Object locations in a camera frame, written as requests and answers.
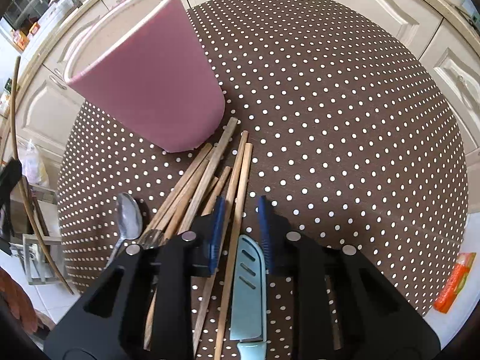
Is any metal spoon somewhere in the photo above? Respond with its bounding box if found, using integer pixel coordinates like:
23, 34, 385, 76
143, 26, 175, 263
106, 193, 143, 267

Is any black handled metal fork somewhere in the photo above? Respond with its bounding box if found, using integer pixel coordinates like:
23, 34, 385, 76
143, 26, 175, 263
137, 229, 164, 250

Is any pink utensil holder cup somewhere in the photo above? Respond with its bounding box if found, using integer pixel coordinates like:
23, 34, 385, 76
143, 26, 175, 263
64, 0, 225, 153

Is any orange package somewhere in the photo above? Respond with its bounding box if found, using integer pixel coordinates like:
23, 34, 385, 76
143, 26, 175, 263
433, 253, 477, 314

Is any brown polka dot tablecloth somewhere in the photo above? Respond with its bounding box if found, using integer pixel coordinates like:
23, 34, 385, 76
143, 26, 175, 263
59, 0, 468, 314

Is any light blue kitchen knife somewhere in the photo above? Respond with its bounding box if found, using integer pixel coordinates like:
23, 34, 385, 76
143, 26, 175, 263
229, 235, 267, 360

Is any wooden chopstick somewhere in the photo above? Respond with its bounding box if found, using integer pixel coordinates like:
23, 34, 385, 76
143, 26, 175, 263
193, 130, 249, 357
214, 143, 253, 360
145, 143, 212, 232
144, 159, 209, 350
201, 166, 231, 216
177, 117, 238, 234

